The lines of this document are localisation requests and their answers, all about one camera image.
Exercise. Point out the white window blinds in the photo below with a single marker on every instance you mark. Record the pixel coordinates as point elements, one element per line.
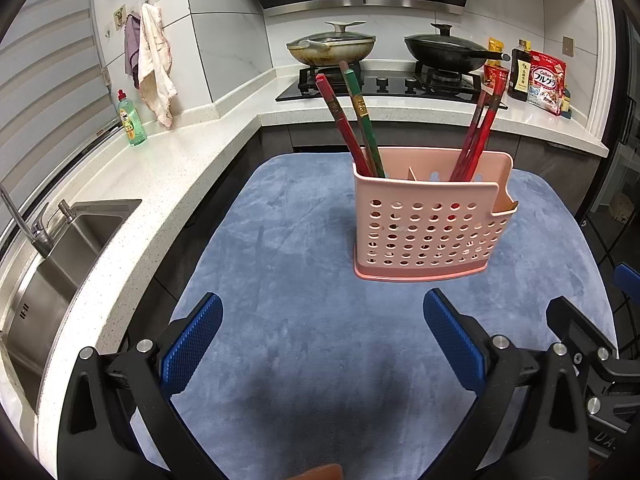
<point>45,70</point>

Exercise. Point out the red cereal bag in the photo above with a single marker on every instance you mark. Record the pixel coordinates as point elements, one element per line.
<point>547,82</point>

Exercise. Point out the red food packet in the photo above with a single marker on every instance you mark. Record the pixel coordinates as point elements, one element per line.
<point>496,79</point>

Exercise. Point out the black lidded wok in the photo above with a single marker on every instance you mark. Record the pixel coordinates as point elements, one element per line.
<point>450,50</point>

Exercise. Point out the white hanging towel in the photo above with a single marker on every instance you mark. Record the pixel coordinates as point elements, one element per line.
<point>155,65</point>

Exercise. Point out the black gas stove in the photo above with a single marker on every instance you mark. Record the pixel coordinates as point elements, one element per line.
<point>400,87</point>

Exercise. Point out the beige wall switch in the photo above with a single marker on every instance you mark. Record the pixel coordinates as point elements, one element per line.
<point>568,46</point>

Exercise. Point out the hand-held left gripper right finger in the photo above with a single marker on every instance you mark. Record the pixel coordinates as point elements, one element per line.
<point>452,345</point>

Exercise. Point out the steel faucet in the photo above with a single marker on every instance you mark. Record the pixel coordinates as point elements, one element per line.
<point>35,230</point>

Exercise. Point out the small green yellow container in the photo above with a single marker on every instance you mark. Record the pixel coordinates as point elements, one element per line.
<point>566,106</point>

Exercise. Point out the blue plush blanket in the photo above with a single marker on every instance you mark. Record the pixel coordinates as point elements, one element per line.
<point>300,260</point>

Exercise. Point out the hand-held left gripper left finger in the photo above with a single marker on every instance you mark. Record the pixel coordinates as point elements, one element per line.
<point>192,345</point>

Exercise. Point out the maroon chopstick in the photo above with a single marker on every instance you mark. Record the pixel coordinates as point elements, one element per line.
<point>477,140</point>

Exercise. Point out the person's left hand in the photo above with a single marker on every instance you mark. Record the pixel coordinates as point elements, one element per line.
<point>320,472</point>

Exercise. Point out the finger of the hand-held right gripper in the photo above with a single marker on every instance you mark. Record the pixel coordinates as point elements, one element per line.
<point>580,330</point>
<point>627,280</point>

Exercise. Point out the green dish soap bottle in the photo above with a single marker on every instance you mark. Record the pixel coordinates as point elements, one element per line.
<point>132,122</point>

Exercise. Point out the green chopstick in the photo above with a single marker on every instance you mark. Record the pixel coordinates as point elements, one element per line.
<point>370,140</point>

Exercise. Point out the purple hanging cloth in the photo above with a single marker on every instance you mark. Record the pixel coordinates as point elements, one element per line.
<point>131,45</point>

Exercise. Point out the pink perforated utensil holder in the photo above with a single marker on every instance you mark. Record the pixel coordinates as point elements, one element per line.
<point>430,230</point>

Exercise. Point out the tan lidded frying pan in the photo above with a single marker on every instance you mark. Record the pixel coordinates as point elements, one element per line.
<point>332,47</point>

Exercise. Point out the steel sink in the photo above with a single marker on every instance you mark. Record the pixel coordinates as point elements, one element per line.
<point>65,270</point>

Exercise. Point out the dark red chopstick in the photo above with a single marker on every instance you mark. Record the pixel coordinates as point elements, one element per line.
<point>470,132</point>

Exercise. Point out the dark soy sauce bottle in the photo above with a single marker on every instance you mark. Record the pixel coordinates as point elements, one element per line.
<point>520,75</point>

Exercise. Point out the yellow food packet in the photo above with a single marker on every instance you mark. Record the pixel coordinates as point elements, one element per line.
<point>495,50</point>

